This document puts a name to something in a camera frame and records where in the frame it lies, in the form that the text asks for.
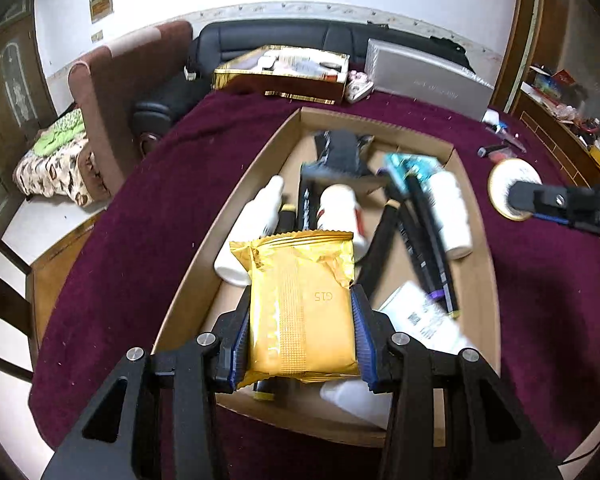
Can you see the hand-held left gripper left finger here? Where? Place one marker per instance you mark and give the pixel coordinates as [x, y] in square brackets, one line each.
[240, 345]

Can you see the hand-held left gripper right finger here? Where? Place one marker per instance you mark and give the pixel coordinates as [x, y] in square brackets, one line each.
[365, 345]

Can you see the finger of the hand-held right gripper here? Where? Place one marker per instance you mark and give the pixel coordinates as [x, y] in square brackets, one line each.
[530, 197]
[555, 218]

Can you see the round gold-rimmed tin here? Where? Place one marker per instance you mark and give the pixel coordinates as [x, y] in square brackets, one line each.
[505, 180]

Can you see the small translucent white bottle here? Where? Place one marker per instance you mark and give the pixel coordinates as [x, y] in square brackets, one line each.
[355, 400]

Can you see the white paper slip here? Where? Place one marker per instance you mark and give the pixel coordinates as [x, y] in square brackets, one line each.
[420, 317]

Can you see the yellow snack packet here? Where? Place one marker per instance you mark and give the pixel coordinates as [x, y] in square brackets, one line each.
[300, 310]

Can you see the white bottle with black print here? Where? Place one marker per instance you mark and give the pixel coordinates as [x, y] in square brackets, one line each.
[452, 220]

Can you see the cream-capped black marker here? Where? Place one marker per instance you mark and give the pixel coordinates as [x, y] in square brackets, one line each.
[380, 250]

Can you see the purple-capped black marker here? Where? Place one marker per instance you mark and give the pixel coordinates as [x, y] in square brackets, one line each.
[420, 260]

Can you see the yellow-green-capped black marker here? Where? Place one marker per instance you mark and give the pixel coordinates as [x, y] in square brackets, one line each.
[430, 230]

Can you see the cartoon print tissue pack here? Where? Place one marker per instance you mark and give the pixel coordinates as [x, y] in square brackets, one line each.
[410, 167]

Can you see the white bottle with red label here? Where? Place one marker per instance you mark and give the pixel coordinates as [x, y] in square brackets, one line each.
[340, 210]

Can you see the black marker with white print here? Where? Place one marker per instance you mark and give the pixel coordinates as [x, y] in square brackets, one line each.
[310, 200]

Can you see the shallow cardboard box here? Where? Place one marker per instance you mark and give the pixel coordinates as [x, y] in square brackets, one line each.
[280, 160]

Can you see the matte black snack packet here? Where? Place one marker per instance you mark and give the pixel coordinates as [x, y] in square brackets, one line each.
[342, 152]

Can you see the clear plastic case red contents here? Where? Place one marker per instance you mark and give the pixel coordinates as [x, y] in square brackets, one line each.
[502, 155]

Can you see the black pen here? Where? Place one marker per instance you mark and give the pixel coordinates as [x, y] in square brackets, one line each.
[482, 151]

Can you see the wooden cabinet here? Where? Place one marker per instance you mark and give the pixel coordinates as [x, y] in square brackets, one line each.
[545, 130]

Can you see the clear plastic packet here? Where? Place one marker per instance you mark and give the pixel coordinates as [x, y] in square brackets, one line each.
[505, 132]

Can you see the white charger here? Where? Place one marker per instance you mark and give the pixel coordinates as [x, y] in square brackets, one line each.
[490, 117]

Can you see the maroon velvet tablecloth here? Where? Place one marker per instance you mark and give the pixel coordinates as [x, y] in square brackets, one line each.
[180, 200]

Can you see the grey shoe box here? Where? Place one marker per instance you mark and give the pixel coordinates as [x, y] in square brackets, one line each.
[420, 80]

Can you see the dark wooden chair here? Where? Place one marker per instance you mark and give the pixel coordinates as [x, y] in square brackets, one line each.
[55, 280]

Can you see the white patterned pouch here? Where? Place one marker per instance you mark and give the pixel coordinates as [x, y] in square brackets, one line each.
[357, 90]

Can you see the floral blanket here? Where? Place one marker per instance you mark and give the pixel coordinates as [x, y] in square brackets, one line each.
[55, 170]

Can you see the gold gift box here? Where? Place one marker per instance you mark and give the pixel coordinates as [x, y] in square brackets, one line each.
[280, 87]

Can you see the brown armchair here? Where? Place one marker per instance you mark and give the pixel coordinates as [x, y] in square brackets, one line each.
[120, 90]

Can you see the black leather sofa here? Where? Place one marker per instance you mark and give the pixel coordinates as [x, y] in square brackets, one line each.
[260, 35]

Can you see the brown wooden door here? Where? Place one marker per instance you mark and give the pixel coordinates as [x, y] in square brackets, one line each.
[15, 85]

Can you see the small wall plaque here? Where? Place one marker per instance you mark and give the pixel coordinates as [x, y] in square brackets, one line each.
[97, 36]

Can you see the gold wall plaque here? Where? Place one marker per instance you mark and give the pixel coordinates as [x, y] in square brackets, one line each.
[101, 6]

